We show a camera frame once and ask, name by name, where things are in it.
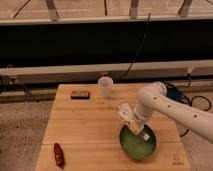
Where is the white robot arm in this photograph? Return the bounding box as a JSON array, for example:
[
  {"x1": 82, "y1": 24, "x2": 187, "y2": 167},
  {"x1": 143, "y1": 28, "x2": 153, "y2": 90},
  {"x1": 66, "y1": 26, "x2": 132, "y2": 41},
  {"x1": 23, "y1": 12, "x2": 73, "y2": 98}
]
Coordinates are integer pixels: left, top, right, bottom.
[{"x1": 128, "y1": 82, "x2": 213, "y2": 143}]

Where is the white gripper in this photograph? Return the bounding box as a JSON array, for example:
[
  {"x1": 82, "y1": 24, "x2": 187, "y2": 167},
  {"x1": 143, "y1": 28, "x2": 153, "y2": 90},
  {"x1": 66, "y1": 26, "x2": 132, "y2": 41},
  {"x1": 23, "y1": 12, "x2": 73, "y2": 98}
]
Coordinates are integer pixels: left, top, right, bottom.
[{"x1": 127, "y1": 109, "x2": 148, "y2": 134}]

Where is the black hanging cable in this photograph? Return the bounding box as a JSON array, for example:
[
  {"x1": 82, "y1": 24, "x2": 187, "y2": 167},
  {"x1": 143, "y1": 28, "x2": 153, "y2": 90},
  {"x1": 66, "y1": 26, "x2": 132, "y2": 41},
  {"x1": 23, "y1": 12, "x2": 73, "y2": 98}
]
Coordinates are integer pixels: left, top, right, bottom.
[{"x1": 116, "y1": 12, "x2": 152, "y2": 82}]

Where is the brown rectangular block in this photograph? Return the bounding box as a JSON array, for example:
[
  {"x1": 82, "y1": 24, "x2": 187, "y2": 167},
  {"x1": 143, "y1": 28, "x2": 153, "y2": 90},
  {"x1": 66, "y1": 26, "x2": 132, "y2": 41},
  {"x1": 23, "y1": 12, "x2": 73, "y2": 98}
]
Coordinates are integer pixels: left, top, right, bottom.
[{"x1": 71, "y1": 90, "x2": 90, "y2": 99}]

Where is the white plastic cup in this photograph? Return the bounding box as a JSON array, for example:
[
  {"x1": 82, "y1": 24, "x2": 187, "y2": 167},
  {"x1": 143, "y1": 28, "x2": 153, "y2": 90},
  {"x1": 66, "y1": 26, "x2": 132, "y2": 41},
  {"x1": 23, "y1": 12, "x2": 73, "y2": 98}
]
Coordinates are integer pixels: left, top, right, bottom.
[{"x1": 98, "y1": 76, "x2": 113, "y2": 98}]

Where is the green ceramic bowl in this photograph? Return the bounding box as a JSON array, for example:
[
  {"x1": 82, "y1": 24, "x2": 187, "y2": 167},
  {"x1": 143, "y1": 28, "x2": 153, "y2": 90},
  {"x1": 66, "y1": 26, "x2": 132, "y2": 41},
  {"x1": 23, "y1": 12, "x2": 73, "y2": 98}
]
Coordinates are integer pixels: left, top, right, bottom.
[{"x1": 119, "y1": 125, "x2": 157, "y2": 160}]

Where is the red chili pepper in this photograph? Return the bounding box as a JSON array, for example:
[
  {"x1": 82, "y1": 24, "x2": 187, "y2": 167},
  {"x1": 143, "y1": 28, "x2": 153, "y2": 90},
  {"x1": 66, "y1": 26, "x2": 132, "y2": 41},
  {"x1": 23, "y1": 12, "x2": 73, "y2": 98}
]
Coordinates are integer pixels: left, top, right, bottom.
[{"x1": 54, "y1": 143, "x2": 65, "y2": 169}]

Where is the black coiled floor cable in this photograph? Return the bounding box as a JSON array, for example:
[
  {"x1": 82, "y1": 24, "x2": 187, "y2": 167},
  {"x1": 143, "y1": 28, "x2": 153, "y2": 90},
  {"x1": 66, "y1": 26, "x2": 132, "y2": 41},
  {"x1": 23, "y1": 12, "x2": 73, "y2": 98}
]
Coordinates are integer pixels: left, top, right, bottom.
[{"x1": 163, "y1": 81, "x2": 213, "y2": 138}]

